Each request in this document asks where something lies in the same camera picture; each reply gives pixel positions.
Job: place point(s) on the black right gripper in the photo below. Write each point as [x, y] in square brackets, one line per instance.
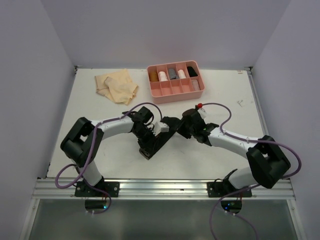
[181, 130]

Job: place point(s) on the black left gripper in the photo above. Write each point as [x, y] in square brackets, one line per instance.
[150, 129]

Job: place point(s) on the black underwear orange trim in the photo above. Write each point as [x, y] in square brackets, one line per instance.
[151, 144]

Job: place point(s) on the pink underwear cream waistband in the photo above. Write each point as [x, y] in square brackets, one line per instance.
[195, 84]

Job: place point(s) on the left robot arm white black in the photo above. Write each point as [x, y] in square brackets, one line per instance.
[82, 142]

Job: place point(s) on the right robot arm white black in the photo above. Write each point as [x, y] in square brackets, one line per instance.
[267, 162]

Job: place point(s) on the beige underwear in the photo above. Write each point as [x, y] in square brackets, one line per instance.
[117, 86]

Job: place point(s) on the brown rolled underwear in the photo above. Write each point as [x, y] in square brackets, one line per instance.
[153, 77]

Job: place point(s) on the grey rolled underwear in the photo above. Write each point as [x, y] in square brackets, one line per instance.
[172, 74]

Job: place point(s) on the black rolled underwear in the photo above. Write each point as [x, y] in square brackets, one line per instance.
[192, 72]

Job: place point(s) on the pink divided organizer tray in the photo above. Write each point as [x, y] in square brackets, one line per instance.
[176, 89]

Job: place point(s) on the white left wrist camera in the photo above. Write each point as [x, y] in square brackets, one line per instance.
[160, 127]

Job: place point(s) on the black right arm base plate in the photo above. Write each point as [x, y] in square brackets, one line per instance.
[221, 187]

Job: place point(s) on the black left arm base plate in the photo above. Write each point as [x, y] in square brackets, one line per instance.
[103, 188]

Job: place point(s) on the aluminium table frame rail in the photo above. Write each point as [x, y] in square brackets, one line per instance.
[183, 167]

